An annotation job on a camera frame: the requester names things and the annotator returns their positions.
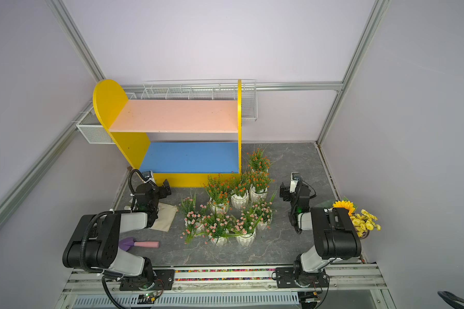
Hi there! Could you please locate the yellow rack with coloured shelves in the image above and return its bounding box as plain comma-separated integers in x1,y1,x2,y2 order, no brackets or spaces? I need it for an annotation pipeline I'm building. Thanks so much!
93,80,242,187

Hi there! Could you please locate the orange flower pot middle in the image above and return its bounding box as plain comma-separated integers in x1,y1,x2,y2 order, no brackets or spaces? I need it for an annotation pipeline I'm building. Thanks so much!
229,173,251,210

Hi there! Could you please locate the black cable bottom right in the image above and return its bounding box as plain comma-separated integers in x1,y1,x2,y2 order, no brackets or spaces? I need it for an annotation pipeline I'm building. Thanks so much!
437,290,464,309

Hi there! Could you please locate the pink flower pot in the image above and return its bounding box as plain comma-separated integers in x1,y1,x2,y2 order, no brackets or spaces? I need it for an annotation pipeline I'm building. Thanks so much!
251,193,276,230
231,207,262,247
202,213,233,247
178,194,206,244

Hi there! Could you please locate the beige garden glove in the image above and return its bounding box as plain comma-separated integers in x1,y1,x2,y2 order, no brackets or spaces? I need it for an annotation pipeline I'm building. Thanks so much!
150,202,178,233

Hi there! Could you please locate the orange flower pot far back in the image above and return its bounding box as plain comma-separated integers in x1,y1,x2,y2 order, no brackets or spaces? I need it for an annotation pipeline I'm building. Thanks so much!
247,148,271,173

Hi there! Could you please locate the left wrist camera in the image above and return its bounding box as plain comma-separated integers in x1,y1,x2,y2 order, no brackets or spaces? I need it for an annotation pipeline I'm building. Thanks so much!
143,171,155,184

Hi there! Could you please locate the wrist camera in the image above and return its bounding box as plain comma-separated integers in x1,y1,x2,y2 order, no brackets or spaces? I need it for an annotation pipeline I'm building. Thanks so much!
143,171,155,184
289,172,302,193

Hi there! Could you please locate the sunflower bouquet pot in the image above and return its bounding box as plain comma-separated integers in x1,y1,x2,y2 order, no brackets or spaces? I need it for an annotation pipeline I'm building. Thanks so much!
324,197,382,239

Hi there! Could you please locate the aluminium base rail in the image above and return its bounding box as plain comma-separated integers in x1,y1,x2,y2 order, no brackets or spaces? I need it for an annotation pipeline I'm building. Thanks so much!
56,264,396,308

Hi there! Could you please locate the white wire basket back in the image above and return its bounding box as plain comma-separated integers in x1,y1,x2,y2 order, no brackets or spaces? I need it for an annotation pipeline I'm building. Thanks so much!
140,79,258,121

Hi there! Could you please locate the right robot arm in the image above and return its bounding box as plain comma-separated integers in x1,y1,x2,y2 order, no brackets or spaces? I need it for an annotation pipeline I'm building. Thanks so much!
276,180,362,288

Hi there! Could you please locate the orange flower pot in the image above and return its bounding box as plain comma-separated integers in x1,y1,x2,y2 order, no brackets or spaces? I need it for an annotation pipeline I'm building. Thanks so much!
229,173,251,210
249,171,272,202
204,175,231,214
247,148,271,173

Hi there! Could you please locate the orange flower pot left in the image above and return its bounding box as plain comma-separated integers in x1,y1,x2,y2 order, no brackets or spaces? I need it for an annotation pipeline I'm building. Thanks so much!
204,175,231,214

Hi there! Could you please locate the orange flower pot right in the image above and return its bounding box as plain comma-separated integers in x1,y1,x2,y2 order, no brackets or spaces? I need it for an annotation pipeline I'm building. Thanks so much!
249,171,272,202

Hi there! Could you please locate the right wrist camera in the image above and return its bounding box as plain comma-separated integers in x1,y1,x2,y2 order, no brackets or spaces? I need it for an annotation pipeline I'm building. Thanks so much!
289,172,302,193

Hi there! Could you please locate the white mesh basket left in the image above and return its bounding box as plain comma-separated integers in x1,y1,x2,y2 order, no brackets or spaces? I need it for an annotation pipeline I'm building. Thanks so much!
76,100,115,145

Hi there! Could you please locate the purple pink garden trowel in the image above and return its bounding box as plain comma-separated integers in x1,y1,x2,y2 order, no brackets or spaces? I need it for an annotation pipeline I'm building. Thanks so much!
118,238,160,252

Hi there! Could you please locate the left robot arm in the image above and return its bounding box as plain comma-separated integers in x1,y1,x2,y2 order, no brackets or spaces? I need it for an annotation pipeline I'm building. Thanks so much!
62,169,171,290

